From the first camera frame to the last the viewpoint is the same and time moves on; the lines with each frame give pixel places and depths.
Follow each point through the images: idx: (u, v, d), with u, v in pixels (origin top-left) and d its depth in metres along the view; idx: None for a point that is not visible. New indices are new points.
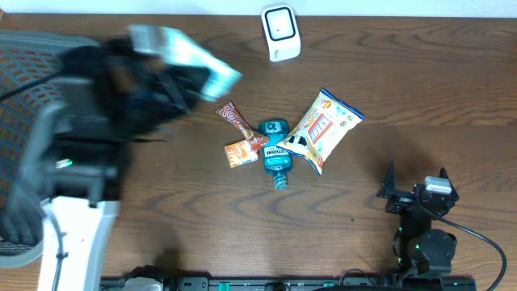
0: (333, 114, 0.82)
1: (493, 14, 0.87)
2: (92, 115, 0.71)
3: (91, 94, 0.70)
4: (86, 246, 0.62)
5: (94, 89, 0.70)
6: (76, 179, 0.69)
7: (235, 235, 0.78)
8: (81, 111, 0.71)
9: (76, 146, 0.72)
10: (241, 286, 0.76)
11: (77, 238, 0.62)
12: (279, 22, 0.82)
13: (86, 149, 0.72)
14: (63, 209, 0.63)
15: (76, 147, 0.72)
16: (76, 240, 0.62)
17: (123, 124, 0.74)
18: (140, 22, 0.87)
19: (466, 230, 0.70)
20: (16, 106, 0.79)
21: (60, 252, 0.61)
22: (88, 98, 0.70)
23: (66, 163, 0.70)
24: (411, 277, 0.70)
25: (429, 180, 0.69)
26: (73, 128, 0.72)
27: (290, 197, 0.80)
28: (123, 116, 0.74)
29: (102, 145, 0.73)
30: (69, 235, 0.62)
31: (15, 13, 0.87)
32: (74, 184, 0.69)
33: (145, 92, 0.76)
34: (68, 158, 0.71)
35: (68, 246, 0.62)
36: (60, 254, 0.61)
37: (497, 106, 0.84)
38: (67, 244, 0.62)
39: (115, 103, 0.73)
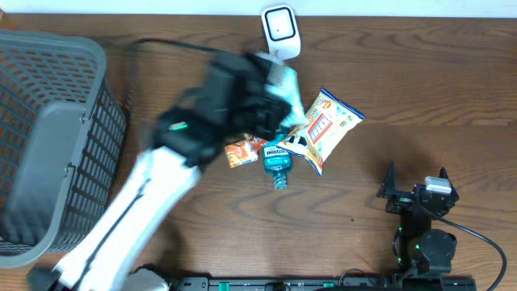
0: (333, 114, 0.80)
1: (492, 14, 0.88)
2: (215, 103, 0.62)
3: (232, 89, 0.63)
4: (159, 200, 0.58)
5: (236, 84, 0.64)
6: (175, 144, 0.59)
7: (235, 235, 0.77)
8: (208, 94, 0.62)
9: (195, 113, 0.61)
10: (241, 286, 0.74)
11: (156, 194, 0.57)
12: (279, 22, 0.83)
13: (204, 122, 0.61)
14: (164, 162, 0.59)
15: (195, 116, 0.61)
16: (154, 194, 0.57)
17: (241, 122, 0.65)
18: (142, 22, 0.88)
19: (467, 230, 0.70)
20: (15, 105, 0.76)
21: (137, 193, 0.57)
22: (230, 89, 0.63)
23: (181, 126, 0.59)
24: (410, 277, 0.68)
25: (429, 180, 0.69)
26: (197, 107, 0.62)
27: (290, 197, 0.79)
28: (238, 115, 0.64)
29: (208, 130, 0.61)
30: (152, 185, 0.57)
31: (19, 13, 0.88)
32: (171, 149, 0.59)
33: (256, 99, 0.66)
34: (184, 122, 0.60)
35: (145, 195, 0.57)
36: (136, 196, 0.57)
37: (496, 106, 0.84)
38: (149, 194, 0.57)
39: (240, 100, 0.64)
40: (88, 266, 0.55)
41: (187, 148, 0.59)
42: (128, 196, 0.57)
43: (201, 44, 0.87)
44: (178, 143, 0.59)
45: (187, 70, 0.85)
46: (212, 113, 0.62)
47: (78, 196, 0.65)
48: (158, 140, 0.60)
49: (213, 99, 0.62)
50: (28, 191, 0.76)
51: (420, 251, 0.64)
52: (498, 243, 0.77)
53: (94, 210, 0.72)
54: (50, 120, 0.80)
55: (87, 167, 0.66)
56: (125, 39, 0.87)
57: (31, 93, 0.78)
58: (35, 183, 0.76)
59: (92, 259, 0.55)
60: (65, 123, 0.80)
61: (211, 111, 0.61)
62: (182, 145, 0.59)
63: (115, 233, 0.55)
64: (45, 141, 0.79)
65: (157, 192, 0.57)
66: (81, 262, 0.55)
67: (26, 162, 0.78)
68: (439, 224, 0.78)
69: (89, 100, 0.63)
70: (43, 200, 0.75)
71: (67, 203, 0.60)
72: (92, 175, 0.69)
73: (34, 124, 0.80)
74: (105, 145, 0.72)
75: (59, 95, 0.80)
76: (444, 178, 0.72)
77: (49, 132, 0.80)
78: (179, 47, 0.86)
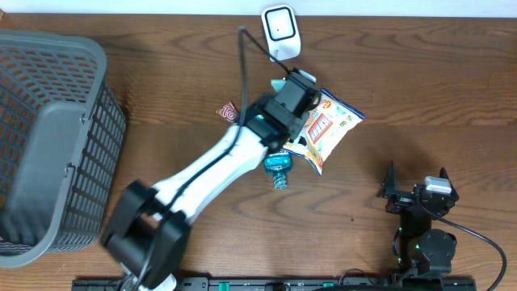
0: (333, 114, 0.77)
1: (493, 14, 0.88)
2: (293, 107, 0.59)
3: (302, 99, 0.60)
4: (235, 169, 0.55)
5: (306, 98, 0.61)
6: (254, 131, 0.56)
7: (235, 235, 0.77)
8: (288, 98, 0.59)
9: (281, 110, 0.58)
10: (241, 286, 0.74)
11: (237, 160, 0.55)
12: (279, 22, 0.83)
13: (276, 115, 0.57)
14: (254, 140, 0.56)
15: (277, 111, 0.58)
16: (237, 160, 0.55)
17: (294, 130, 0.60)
18: (143, 22, 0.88)
19: (466, 230, 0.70)
20: (15, 105, 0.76)
21: (227, 150, 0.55)
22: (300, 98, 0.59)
23: (262, 114, 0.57)
24: (410, 277, 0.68)
25: (429, 180, 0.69)
26: (280, 107, 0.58)
27: (290, 197, 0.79)
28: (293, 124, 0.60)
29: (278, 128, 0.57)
30: (237, 150, 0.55)
31: (18, 13, 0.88)
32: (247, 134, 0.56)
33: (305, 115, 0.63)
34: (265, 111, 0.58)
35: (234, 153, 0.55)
36: (226, 152, 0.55)
37: (497, 106, 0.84)
38: (238, 156, 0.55)
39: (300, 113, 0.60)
40: (176, 200, 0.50)
41: (264, 137, 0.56)
42: (212, 158, 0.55)
43: (201, 44, 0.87)
44: (258, 132, 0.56)
45: (187, 70, 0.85)
46: (283, 116, 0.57)
47: (78, 196, 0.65)
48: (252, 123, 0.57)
49: (291, 105, 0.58)
50: (28, 191, 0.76)
51: (420, 250, 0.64)
52: (498, 243, 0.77)
53: (94, 210, 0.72)
54: (50, 120, 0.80)
55: (87, 167, 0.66)
56: (125, 39, 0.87)
57: (30, 93, 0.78)
58: (35, 183, 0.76)
59: (181, 194, 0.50)
60: (65, 123, 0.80)
61: (284, 115, 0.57)
62: (263, 132, 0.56)
63: (202, 178, 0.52)
64: (45, 141, 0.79)
65: (237, 162, 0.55)
66: (167, 196, 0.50)
67: (26, 162, 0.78)
68: (439, 224, 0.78)
69: (88, 100, 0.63)
70: (43, 200, 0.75)
71: (67, 203, 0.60)
72: (92, 175, 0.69)
73: (33, 124, 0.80)
74: (105, 145, 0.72)
75: (58, 95, 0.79)
76: (444, 177, 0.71)
77: (49, 132, 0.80)
78: (179, 47, 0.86)
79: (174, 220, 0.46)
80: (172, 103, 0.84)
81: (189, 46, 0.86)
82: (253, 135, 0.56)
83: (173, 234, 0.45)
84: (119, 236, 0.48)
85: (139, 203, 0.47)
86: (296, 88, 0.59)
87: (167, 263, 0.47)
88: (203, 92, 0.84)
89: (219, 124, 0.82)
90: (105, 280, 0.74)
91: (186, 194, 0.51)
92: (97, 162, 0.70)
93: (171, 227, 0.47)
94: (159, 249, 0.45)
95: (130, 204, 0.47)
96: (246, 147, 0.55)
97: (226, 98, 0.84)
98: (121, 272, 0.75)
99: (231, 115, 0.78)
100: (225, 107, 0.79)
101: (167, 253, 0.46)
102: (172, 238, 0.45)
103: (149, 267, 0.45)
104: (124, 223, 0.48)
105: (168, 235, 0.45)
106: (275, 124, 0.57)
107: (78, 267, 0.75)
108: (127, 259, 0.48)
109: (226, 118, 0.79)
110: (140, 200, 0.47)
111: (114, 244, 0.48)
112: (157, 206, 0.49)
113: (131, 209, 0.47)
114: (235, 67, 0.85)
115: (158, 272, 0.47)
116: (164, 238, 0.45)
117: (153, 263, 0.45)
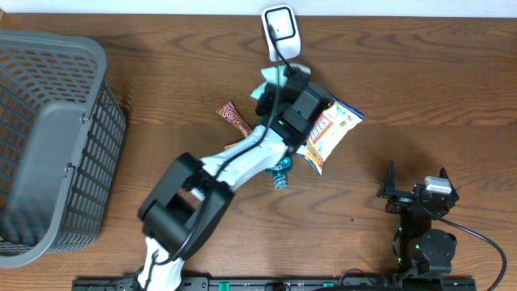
0: (333, 114, 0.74)
1: (493, 14, 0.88)
2: (306, 115, 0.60)
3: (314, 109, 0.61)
4: (264, 158, 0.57)
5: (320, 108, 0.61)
6: (274, 134, 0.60)
7: (235, 235, 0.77)
8: (301, 105, 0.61)
9: (295, 116, 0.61)
10: (241, 286, 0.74)
11: (268, 149, 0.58)
12: (279, 23, 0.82)
13: (292, 123, 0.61)
14: (279, 138, 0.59)
15: (292, 117, 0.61)
16: (266, 149, 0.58)
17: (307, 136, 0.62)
18: (143, 22, 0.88)
19: (466, 230, 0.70)
20: (16, 106, 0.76)
21: (258, 141, 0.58)
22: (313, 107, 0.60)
23: (281, 121, 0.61)
24: (410, 277, 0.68)
25: (429, 180, 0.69)
26: (295, 114, 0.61)
27: (290, 197, 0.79)
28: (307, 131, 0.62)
29: (292, 133, 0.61)
30: (266, 143, 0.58)
31: (18, 14, 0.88)
32: (268, 135, 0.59)
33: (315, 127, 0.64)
34: (284, 118, 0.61)
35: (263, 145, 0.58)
36: (257, 142, 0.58)
37: (497, 106, 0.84)
38: (267, 148, 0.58)
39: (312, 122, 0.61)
40: (220, 173, 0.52)
41: (286, 138, 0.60)
42: (243, 147, 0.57)
43: (201, 44, 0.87)
44: (281, 133, 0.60)
45: (187, 70, 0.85)
46: (299, 123, 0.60)
47: (78, 196, 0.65)
48: (270, 128, 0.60)
49: (304, 112, 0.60)
50: (28, 191, 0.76)
51: (420, 250, 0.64)
52: (498, 243, 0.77)
53: (94, 210, 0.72)
54: (49, 120, 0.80)
55: (87, 167, 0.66)
56: (125, 39, 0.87)
57: (31, 93, 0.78)
58: (36, 183, 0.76)
59: (223, 169, 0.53)
60: (66, 123, 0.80)
61: (300, 123, 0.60)
62: (284, 134, 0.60)
63: (238, 160, 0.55)
64: (45, 141, 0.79)
65: (266, 154, 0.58)
66: (212, 169, 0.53)
67: (26, 162, 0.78)
68: (439, 224, 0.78)
69: (88, 99, 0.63)
70: (43, 200, 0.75)
71: (67, 203, 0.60)
72: (92, 175, 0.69)
73: (34, 124, 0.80)
74: (105, 145, 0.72)
75: (59, 95, 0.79)
76: (444, 178, 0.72)
77: (49, 132, 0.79)
78: (179, 47, 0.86)
79: (219, 188, 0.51)
80: (172, 103, 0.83)
81: (190, 46, 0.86)
82: (277, 134, 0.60)
83: (218, 200, 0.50)
84: (161, 206, 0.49)
85: (186, 170, 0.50)
86: (311, 98, 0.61)
87: (206, 230, 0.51)
88: (203, 91, 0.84)
89: (219, 124, 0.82)
90: (106, 280, 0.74)
91: (227, 169, 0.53)
92: (97, 162, 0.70)
93: (218, 191, 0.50)
94: (205, 214, 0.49)
95: (178, 172, 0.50)
96: (273, 144, 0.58)
97: (226, 98, 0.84)
98: (121, 272, 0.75)
99: (231, 115, 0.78)
100: (225, 107, 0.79)
101: (216, 213, 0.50)
102: (219, 204, 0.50)
103: (195, 231, 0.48)
104: (169, 191, 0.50)
105: (214, 203, 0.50)
106: (294, 128, 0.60)
107: (78, 267, 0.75)
108: (165, 227, 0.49)
109: (226, 118, 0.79)
110: (188, 169, 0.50)
111: (154, 212, 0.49)
112: (198, 179, 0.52)
113: (178, 177, 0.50)
114: (235, 67, 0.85)
115: (198, 238, 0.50)
116: (210, 204, 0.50)
117: (199, 227, 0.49)
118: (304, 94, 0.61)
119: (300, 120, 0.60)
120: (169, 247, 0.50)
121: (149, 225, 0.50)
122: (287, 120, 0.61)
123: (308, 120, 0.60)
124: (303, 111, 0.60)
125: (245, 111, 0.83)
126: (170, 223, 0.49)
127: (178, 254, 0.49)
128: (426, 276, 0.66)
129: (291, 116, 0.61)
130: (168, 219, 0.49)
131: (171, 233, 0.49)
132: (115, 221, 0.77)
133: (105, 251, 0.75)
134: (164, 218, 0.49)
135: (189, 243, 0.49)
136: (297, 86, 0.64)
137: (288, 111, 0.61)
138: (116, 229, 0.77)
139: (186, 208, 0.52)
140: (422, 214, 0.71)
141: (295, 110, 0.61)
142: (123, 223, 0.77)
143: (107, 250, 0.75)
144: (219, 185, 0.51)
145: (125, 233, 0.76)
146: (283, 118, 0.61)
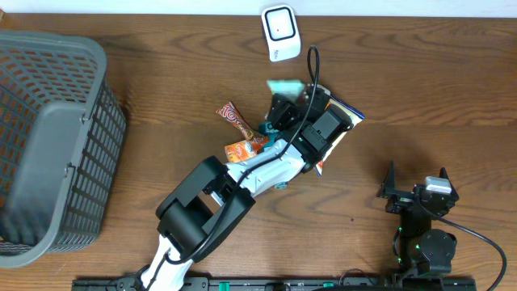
0: None
1: (493, 14, 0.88)
2: (325, 136, 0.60)
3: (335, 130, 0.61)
4: (283, 170, 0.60)
5: (340, 129, 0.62)
6: (293, 150, 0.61)
7: (235, 235, 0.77)
8: (321, 125, 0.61)
9: (313, 135, 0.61)
10: (241, 286, 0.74)
11: (287, 162, 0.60)
12: (279, 22, 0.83)
13: (310, 141, 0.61)
14: (297, 153, 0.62)
15: (311, 136, 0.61)
16: (286, 162, 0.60)
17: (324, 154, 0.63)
18: (143, 23, 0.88)
19: (466, 230, 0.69)
20: (16, 106, 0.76)
21: (279, 153, 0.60)
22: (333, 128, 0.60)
23: (300, 138, 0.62)
24: (410, 277, 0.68)
25: (429, 180, 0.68)
26: (313, 133, 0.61)
27: (290, 197, 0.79)
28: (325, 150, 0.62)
29: (310, 151, 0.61)
30: (287, 155, 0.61)
31: (18, 14, 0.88)
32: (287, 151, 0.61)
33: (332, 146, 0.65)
34: (304, 136, 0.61)
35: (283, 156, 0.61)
36: (279, 154, 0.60)
37: (497, 106, 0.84)
38: (287, 162, 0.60)
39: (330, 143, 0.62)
40: (242, 179, 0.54)
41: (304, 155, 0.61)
42: (265, 158, 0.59)
43: (202, 44, 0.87)
44: (300, 149, 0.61)
45: (187, 70, 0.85)
46: (317, 141, 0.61)
47: (78, 196, 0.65)
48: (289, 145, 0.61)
49: (324, 132, 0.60)
50: (28, 191, 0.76)
51: (420, 251, 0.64)
52: (498, 243, 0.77)
53: (94, 210, 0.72)
54: (50, 120, 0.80)
55: (87, 167, 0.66)
56: (125, 39, 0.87)
57: (31, 93, 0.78)
58: (36, 183, 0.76)
59: (245, 176, 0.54)
60: (66, 123, 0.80)
61: (318, 141, 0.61)
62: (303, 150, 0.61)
63: (258, 172, 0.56)
64: (45, 141, 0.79)
65: (285, 167, 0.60)
66: (235, 175, 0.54)
67: (26, 162, 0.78)
68: (439, 224, 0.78)
69: (89, 100, 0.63)
70: (44, 200, 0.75)
71: (66, 203, 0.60)
72: (92, 175, 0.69)
73: (34, 124, 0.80)
74: (105, 145, 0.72)
75: (59, 95, 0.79)
76: (444, 177, 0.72)
77: (50, 132, 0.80)
78: (179, 47, 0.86)
79: (240, 196, 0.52)
80: (173, 103, 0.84)
81: (190, 46, 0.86)
82: (296, 149, 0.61)
83: (238, 208, 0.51)
84: (182, 206, 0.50)
85: (211, 174, 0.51)
86: (331, 117, 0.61)
87: (221, 235, 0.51)
88: (203, 92, 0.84)
89: (219, 124, 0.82)
90: (106, 279, 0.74)
91: (249, 177, 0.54)
92: (97, 162, 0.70)
93: (239, 199, 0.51)
94: (224, 219, 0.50)
95: (203, 175, 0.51)
96: (293, 158, 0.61)
97: (226, 98, 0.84)
98: (121, 272, 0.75)
99: (231, 115, 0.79)
100: (225, 107, 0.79)
101: (234, 221, 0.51)
102: (239, 209, 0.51)
103: (212, 235, 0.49)
104: (191, 192, 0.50)
105: (234, 209, 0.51)
106: (311, 146, 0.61)
107: (78, 267, 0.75)
108: (182, 227, 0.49)
109: (226, 118, 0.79)
110: (213, 173, 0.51)
111: (174, 212, 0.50)
112: (220, 183, 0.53)
113: (203, 180, 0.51)
114: (235, 67, 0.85)
115: (213, 242, 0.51)
116: (230, 210, 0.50)
117: (217, 232, 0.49)
118: (325, 114, 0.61)
119: (318, 140, 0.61)
120: (183, 248, 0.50)
121: (166, 224, 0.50)
122: (305, 138, 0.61)
123: (327, 140, 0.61)
124: (322, 130, 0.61)
125: (245, 111, 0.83)
126: (187, 224, 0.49)
127: (192, 257, 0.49)
128: (426, 276, 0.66)
129: (310, 135, 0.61)
130: (187, 220, 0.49)
131: (188, 234, 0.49)
132: (115, 221, 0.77)
133: (105, 251, 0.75)
134: (182, 217, 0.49)
135: (205, 246, 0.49)
136: (319, 107, 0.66)
137: (308, 128, 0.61)
138: (116, 229, 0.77)
139: (203, 211, 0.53)
140: (422, 214, 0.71)
141: (314, 128, 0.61)
142: (123, 223, 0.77)
143: (107, 250, 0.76)
144: (241, 191, 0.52)
145: (125, 233, 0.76)
146: (303, 136, 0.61)
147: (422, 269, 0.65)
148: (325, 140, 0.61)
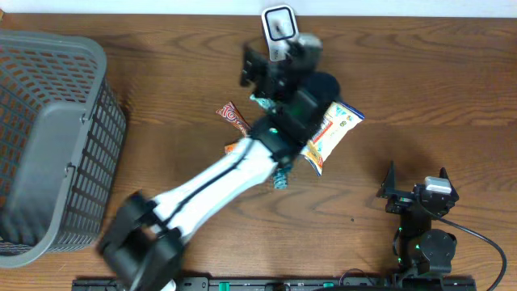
0: (333, 114, 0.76)
1: (493, 14, 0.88)
2: (302, 119, 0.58)
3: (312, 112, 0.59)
4: (240, 181, 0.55)
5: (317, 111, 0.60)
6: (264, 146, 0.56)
7: (235, 235, 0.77)
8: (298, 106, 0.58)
9: (288, 122, 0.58)
10: (241, 286, 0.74)
11: (245, 172, 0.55)
12: (279, 22, 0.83)
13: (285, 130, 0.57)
14: (264, 153, 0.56)
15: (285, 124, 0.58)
16: (243, 173, 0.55)
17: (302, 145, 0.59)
18: (142, 22, 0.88)
19: (465, 229, 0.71)
20: (16, 106, 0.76)
21: (233, 163, 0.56)
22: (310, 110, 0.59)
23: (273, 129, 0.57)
24: (410, 277, 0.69)
25: (429, 180, 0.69)
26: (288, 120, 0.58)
27: (290, 197, 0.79)
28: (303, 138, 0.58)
29: (283, 144, 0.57)
30: (245, 163, 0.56)
31: (18, 14, 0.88)
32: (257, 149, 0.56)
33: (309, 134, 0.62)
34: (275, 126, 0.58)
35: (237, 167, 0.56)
36: (233, 165, 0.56)
37: (497, 106, 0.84)
38: (246, 170, 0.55)
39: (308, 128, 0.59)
40: (174, 215, 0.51)
41: (276, 151, 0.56)
42: (217, 171, 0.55)
43: (201, 44, 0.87)
44: (271, 145, 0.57)
45: (187, 69, 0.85)
46: (293, 130, 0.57)
47: (78, 196, 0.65)
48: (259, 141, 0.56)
49: (300, 116, 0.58)
50: (28, 191, 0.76)
51: (420, 250, 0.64)
52: (498, 243, 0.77)
53: (94, 210, 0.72)
54: (49, 120, 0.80)
55: (87, 167, 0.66)
56: (125, 39, 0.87)
57: (30, 93, 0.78)
58: (35, 183, 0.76)
59: (178, 209, 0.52)
60: (65, 123, 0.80)
61: (296, 129, 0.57)
62: (275, 146, 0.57)
63: (200, 200, 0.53)
64: (45, 141, 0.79)
65: (245, 175, 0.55)
66: (170, 207, 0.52)
67: (26, 162, 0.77)
68: (440, 224, 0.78)
69: (89, 99, 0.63)
70: (44, 200, 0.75)
71: (67, 203, 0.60)
72: (92, 175, 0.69)
73: (34, 124, 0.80)
74: (105, 145, 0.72)
75: (58, 95, 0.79)
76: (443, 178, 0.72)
77: (50, 132, 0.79)
78: (179, 47, 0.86)
79: (170, 236, 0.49)
80: (172, 103, 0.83)
81: (189, 46, 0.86)
82: (265, 147, 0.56)
83: (167, 252, 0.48)
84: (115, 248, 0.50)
85: (133, 215, 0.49)
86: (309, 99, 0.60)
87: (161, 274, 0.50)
88: (203, 91, 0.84)
89: (219, 124, 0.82)
90: (106, 279, 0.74)
91: (184, 209, 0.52)
92: (97, 162, 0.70)
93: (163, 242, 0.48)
94: (149, 263, 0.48)
95: (126, 217, 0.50)
96: (255, 161, 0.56)
97: (225, 98, 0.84)
98: None
99: (231, 115, 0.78)
100: (225, 107, 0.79)
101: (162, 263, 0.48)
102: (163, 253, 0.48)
103: (140, 280, 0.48)
104: (121, 234, 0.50)
105: (162, 254, 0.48)
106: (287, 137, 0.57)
107: (78, 267, 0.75)
108: (119, 269, 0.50)
109: (226, 117, 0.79)
110: (137, 213, 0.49)
111: (111, 252, 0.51)
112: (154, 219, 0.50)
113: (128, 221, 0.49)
114: (235, 67, 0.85)
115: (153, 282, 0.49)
116: (160, 255, 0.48)
117: (145, 276, 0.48)
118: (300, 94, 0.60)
119: (292, 128, 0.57)
120: (126, 284, 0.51)
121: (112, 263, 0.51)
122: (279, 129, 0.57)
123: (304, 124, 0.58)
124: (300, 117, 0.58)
125: (245, 111, 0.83)
126: (124, 265, 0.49)
127: None
128: (426, 276, 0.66)
129: (283, 124, 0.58)
130: (125, 259, 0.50)
131: (126, 274, 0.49)
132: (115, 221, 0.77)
133: None
134: (119, 259, 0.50)
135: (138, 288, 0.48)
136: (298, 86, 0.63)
137: (283, 116, 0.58)
138: None
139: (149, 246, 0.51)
140: (422, 214, 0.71)
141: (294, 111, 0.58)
142: None
143: None
144: (170, 233, 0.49)
145: None
146: (275, 126, 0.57)
147: (422, 269, 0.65)
148: (303, 124, 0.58)
